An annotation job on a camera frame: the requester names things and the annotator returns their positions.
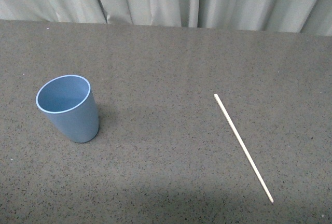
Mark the white wooden chopstick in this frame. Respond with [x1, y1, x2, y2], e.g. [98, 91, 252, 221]
[214, 93, 274, 204]

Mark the blue plastic cup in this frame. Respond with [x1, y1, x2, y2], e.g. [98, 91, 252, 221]
[36, 75, 99, 143]

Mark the grey-green curtain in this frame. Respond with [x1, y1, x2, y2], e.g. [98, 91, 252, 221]
[1, 0, 331, 36]

